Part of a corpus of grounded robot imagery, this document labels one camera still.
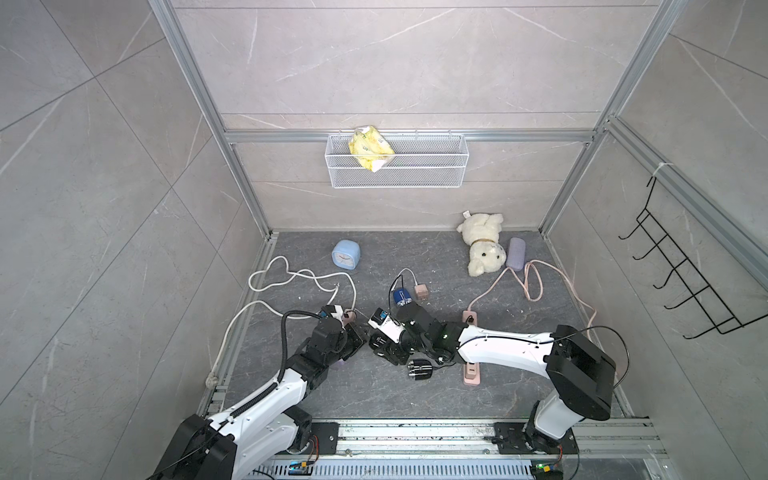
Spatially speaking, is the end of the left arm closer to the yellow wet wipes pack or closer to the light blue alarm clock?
the light blue alarm clock

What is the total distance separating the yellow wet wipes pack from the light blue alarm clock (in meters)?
0.30

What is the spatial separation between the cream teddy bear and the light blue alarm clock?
16.4 inches

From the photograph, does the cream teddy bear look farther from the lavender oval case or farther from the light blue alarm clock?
the light blue alarm clock

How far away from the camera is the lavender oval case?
3.57 ft

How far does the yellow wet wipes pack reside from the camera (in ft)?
2.87

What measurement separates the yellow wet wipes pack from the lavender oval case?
59 cm

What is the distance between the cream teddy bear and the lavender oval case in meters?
0.03

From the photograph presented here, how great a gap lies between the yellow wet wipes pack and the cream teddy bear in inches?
17.3

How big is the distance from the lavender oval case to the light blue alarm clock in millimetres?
565

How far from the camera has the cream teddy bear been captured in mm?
1052

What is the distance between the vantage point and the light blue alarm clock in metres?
1.05
